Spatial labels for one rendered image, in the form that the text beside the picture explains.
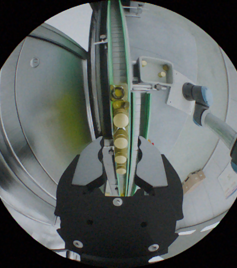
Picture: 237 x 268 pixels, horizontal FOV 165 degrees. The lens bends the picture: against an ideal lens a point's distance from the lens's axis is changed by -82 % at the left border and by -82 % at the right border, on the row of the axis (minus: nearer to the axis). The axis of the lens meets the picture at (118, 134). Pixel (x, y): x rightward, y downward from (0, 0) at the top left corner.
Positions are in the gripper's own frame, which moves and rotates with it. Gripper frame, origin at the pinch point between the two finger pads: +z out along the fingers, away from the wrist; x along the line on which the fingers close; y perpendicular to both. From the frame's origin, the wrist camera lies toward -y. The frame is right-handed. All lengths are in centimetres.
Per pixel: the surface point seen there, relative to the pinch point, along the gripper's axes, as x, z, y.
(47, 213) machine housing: -13.2, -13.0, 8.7
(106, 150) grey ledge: -11.1, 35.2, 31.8
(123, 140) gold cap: 0.4, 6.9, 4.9
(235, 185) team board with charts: 361, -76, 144
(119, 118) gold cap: -0.3, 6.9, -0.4
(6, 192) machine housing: -13.3, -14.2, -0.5
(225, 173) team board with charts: 361, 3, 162
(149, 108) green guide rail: 12.4, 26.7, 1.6
